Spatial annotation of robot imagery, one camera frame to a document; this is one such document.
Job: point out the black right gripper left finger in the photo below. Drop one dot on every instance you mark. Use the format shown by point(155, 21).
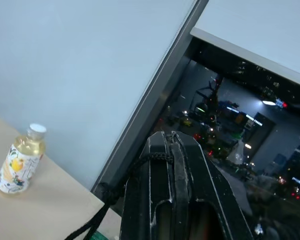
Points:
point(140, 195)

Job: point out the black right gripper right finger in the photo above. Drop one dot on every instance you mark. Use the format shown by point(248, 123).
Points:
point(202, 180)

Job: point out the small green object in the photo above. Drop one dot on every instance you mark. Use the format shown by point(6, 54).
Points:
point(98, 235)

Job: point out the yellow drink bottle white cap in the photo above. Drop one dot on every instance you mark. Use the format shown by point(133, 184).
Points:
point(18, 165)

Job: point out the dark grey window frame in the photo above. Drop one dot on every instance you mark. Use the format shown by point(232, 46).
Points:
point(150, 100)

